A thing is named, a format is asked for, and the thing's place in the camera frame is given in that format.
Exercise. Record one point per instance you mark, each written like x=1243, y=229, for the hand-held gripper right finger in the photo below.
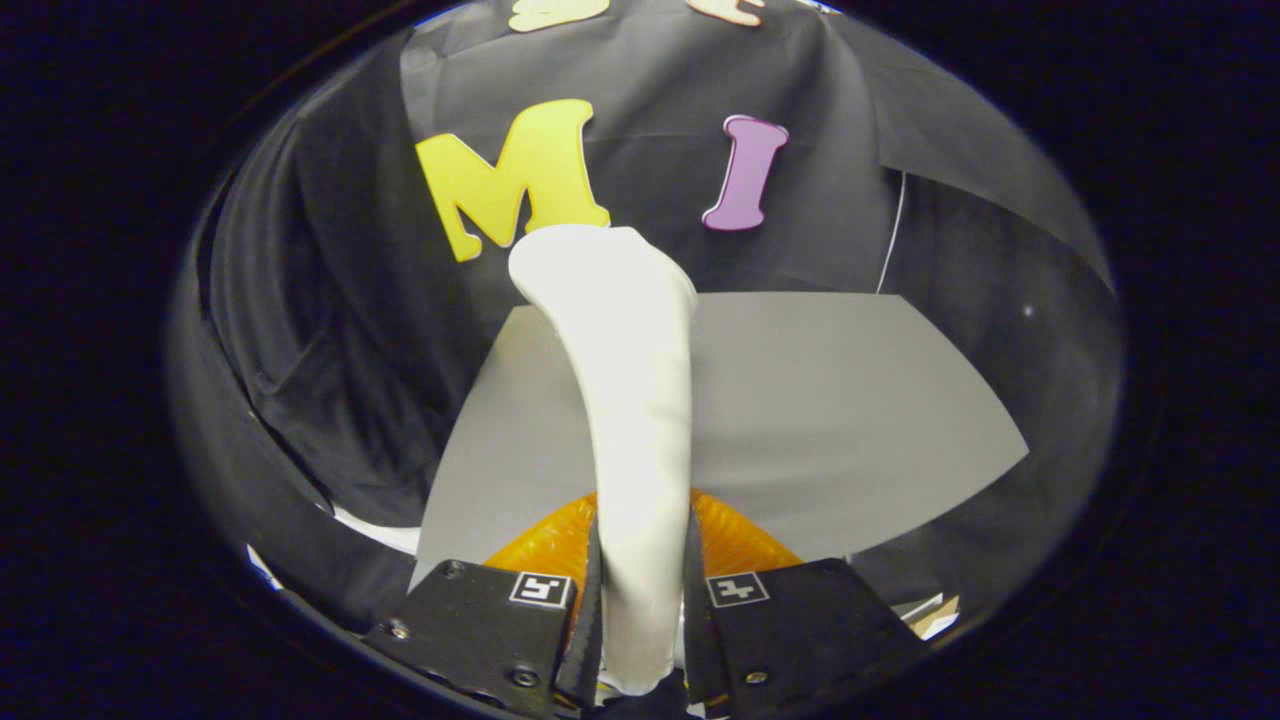
x=800, y=630

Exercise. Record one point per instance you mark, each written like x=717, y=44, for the white garment steamer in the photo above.
x=640, y=400

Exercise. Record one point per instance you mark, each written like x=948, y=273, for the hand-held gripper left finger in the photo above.
x=480, y=630

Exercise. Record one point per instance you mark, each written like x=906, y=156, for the black backdrop cloth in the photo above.
x=660, y=120

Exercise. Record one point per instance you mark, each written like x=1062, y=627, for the black suit jacket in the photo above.
x=370, y=400

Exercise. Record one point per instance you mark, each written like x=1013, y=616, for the grey cabinet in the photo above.
x=850, y=420

